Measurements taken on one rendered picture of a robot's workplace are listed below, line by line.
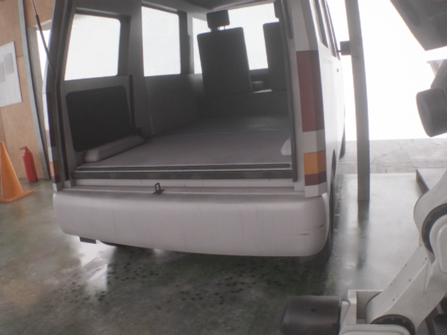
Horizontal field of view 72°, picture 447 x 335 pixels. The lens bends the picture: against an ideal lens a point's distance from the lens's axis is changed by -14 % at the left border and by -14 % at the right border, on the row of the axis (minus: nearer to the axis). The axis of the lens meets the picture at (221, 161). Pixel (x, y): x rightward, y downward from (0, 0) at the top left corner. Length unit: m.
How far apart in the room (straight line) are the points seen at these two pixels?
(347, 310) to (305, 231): 0.42
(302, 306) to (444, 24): 0.82
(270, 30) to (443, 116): 2.56
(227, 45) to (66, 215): 2.17
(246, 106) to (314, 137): 2.03
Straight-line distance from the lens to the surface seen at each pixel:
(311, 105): 1.32
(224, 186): 1.54
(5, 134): 5.94
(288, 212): 1.34
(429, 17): 0.79
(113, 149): 2.18
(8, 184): 4.52
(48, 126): 1.99
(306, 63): 1.32
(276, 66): 3.24
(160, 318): 1.68
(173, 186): 1.65
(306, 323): 1.05
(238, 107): 3.33
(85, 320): 1.80
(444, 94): 0.84
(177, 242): 1.54
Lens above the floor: 1.00
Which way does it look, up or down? 13 degrees down
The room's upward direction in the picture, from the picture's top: 7 degrees counter-clockwise
